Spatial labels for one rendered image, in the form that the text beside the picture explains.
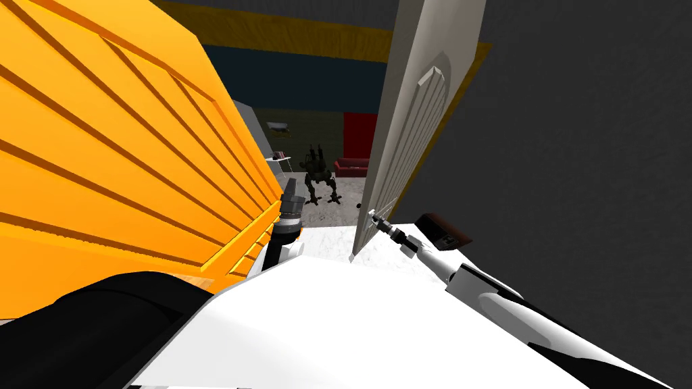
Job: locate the dark brown box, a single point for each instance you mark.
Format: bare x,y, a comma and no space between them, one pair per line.
443,231

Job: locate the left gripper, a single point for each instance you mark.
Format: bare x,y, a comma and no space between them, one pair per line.
292,206

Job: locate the white panelled door leaf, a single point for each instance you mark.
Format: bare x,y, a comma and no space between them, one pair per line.
411,124

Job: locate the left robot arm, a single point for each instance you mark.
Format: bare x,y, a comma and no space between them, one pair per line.
81,335

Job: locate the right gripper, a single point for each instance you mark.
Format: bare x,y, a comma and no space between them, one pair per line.
390,230

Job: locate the orange slatted door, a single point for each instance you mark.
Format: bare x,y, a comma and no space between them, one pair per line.
119,156

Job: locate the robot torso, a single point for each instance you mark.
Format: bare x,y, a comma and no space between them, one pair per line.
335,329

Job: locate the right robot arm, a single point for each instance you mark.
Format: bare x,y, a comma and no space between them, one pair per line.
519,319

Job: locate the red sofa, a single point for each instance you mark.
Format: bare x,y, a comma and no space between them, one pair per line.
352,166

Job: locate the white side table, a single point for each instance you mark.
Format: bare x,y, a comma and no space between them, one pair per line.
279,160

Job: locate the dark legged robot figure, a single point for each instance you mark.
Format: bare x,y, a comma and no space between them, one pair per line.
320,175

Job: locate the picture on wall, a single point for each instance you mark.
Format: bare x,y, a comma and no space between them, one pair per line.
279,129

